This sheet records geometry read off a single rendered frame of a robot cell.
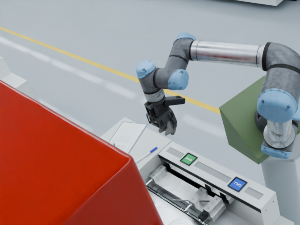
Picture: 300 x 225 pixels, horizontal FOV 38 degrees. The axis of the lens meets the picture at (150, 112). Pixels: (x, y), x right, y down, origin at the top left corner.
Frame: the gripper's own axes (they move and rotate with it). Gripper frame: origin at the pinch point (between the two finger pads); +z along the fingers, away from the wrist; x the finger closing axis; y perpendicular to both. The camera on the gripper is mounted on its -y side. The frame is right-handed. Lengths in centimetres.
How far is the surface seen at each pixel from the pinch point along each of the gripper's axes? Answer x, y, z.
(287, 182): 26, -35, 52
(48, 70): -323, -74, 110
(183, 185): 6.4, 8.3, 21.8
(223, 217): 27.5, 9.0, 27.7
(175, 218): 17.0, 23.6, 19.8
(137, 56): -231, -138, 110
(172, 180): 0.2, 9.2, 21.8
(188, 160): 5.4, 1.2, 13.3
